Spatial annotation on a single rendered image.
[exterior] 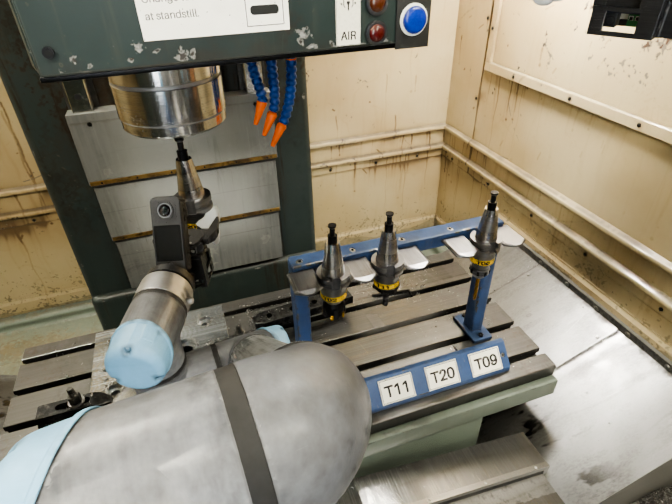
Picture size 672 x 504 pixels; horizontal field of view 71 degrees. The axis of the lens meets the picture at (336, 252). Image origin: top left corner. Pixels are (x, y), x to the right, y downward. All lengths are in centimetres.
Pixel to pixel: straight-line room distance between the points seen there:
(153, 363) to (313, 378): 33
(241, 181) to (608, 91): 95
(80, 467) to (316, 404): 13
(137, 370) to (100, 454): 33
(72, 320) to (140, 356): 140
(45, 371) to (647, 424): 141
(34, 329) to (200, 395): 174
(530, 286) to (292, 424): 134
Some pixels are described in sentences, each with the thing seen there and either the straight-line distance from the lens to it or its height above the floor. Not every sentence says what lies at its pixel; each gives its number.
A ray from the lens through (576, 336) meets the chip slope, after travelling 146.
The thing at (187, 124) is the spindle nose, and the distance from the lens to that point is 72.
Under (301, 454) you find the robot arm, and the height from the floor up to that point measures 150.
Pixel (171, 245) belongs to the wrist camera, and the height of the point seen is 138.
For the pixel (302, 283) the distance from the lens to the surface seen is 86.
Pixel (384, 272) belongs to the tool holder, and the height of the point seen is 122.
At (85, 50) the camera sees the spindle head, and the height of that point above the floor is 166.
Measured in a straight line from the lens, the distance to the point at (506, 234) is 104.
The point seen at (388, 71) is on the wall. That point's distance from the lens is 180.
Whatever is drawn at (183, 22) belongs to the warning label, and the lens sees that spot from 56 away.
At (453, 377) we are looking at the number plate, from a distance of 110.
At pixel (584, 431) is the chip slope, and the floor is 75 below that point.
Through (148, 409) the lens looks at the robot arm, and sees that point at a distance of 31.
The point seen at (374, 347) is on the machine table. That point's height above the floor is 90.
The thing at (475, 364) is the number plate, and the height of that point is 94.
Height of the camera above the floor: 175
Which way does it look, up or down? 35 degrees down
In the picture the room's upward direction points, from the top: 2 degrees counter-clockwise
